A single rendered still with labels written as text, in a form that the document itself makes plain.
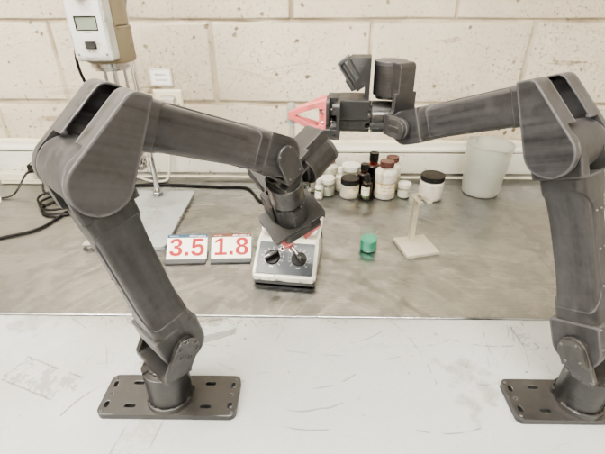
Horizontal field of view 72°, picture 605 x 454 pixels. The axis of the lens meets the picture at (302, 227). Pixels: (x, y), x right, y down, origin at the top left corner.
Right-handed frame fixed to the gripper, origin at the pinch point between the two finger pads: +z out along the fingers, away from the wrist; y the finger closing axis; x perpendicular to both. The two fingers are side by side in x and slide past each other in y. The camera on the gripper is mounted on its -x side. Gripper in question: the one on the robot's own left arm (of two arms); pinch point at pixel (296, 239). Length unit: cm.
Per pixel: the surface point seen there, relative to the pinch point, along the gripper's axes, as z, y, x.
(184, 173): 33, 9, -58
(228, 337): 1.8, 20.1, 8.3
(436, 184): 27, -46, -5
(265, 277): 7.9, 8.5, -0.3
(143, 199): 24, 23, -48
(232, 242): 12.3, 9.8, -14.1
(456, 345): 4.5, -11.9, 31.4
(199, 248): 11.7, 16.8, -17.1
